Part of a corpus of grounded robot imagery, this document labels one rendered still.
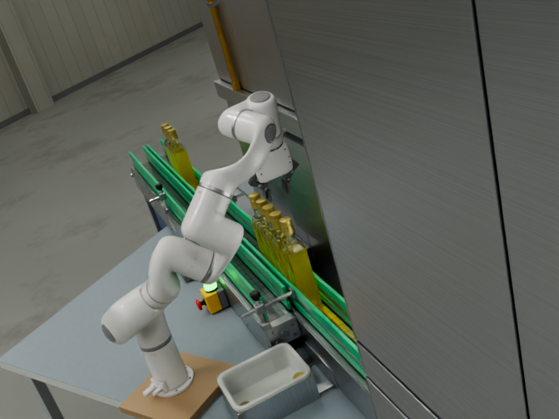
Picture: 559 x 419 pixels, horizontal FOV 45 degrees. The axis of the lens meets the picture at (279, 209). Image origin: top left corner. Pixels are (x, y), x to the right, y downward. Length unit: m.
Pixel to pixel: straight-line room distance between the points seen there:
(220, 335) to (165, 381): 0.30
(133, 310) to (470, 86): 1.36
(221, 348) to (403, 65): 1.68
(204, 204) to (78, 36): 9.12
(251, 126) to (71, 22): 9.07
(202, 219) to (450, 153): 1.07
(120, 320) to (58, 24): 8.84
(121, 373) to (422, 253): 1.68
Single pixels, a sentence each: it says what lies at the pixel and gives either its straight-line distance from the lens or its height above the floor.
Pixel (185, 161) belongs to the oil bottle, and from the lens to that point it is 2.93.
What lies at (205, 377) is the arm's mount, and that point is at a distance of 2.03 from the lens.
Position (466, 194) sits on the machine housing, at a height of 1.73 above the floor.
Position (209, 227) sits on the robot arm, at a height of 1.32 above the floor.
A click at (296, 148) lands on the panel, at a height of 1.30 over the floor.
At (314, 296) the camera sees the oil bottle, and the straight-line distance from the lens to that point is 1.95.
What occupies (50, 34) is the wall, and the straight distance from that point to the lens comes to 10.31.
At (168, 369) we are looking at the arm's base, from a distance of 1.98.
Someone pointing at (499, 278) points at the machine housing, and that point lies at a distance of 0.56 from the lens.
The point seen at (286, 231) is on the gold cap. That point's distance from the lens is 1.84.
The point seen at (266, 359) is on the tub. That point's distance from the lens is 1.93.
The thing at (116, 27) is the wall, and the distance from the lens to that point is 11.07.
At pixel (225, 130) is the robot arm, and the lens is 1.61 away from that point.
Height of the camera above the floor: 1.98
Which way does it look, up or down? 25 degrees down
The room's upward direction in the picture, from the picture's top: 16 degrees counter-clockwise
